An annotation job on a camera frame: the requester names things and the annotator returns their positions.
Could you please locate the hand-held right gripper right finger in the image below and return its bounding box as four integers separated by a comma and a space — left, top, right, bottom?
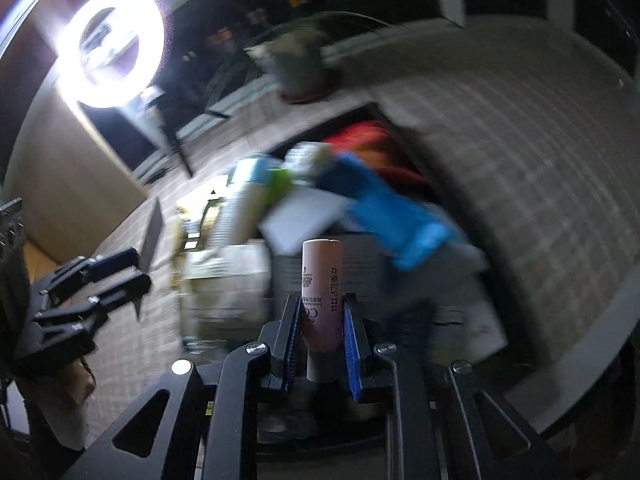
342, 294, 571, 480

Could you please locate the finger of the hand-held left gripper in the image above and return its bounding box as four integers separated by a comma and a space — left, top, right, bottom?
49, 247, 141, 294
32, 271, 153, 332

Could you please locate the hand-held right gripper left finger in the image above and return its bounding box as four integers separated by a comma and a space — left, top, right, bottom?
65, 296, 302, 480

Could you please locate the pink tube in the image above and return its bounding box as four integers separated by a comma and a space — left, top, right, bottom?
301, 238, 346, 384

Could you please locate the black container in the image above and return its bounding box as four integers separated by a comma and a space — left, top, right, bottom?
140, 102, 507, 366

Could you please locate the person's left forearm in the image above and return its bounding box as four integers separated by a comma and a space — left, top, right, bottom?
27, 356, 97, 452

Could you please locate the gold box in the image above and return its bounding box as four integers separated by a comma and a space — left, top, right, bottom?
171, 194, 227, 287

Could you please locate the large brown wooden board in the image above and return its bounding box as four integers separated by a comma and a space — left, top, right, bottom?
0, 99, 152, 257

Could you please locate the white card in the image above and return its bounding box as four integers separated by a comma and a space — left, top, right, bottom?
259, 187, 352, 257

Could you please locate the blue packet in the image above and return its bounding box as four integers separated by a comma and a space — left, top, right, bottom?
316, 154, 462, 272

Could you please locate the red item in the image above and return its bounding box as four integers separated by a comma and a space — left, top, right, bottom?
321, 119, 422, 187

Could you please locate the potted plant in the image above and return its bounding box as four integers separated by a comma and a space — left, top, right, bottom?
244, 9, 397, 107

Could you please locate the ring light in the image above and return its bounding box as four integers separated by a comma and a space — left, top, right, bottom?
51, 0, 169, 111

